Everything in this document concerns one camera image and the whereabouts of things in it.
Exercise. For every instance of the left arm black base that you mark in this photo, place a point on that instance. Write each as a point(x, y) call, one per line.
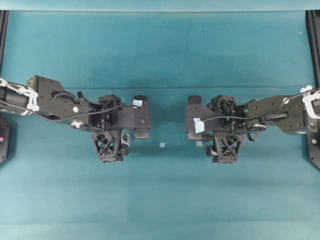
point(5, 134)

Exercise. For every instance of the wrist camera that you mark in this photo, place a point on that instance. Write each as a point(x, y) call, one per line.
point(196, 114)
point(135, 117)

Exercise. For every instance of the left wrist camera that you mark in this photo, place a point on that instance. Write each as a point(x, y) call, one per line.
point(135, 117)

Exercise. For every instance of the left black frame rail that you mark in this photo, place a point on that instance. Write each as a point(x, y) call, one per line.
point(4, 15)

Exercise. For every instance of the right black frame rail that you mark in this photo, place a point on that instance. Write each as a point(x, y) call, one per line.
point(312, 18)

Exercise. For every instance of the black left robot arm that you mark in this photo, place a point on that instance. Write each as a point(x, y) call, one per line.
point(48, 100)

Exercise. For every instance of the right pale tape marker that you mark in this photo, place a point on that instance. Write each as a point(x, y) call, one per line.
point(199, 144)

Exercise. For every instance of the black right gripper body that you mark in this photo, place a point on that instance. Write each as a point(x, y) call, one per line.
point(228, 116)

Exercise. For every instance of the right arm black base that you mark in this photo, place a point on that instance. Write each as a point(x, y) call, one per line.
point(313, 148)

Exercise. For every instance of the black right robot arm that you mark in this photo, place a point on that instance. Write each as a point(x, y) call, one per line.
point(293, 114)

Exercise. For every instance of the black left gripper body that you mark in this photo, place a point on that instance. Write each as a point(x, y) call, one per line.
point(108, 113)

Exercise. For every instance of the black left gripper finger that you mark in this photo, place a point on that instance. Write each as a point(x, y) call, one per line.
point(109, 146)

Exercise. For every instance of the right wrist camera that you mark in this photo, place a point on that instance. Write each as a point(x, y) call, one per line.
point(196, 114)

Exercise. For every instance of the black frame rail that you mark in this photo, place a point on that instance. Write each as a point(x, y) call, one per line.
point(312, 18)
point(4, 15)

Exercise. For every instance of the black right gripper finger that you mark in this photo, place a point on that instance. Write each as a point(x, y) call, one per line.
point(225, 148)

